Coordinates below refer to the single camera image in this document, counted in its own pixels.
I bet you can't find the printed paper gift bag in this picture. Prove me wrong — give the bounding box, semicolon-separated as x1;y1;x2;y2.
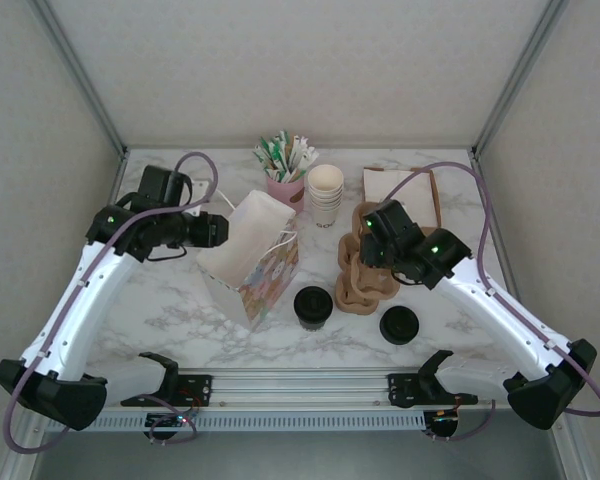
195;188;301;331

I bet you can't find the black plastic cup lid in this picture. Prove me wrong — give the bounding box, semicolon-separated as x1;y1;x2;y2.
379;305;421;346
293;285;335;324

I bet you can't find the pink paper cup holder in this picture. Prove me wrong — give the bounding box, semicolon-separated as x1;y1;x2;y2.
265;169;306;211

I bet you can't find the brown cardboard napkin tray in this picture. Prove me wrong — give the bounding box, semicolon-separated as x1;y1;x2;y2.
362;167;439;229

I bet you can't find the green white sugar stick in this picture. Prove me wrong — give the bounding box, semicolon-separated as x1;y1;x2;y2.
274;129;289;174
252;143;281;179

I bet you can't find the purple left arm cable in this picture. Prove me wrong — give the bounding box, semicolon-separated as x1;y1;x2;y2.
4;151;220;454

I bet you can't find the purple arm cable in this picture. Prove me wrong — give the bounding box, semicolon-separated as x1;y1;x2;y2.
4;151;220;454
377;161;600;444

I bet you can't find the aluminium table edge rail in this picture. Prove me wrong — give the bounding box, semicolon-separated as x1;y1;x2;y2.
469;148;524;306
110;148;131;206

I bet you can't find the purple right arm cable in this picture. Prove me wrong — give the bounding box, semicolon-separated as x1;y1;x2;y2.
377;161;600;444

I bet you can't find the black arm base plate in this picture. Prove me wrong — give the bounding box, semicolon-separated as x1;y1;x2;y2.
387;372;431;409
173;374;215;407

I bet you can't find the aluminium mounting rail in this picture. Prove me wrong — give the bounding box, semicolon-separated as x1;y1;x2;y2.
84;368;481;407

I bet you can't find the aluminium frame post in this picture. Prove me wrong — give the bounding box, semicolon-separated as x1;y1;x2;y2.
471;0;569;159
27;0;130;159

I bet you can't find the grey slotted cable duct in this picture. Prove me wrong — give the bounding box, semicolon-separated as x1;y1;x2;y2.
44;410;426;431

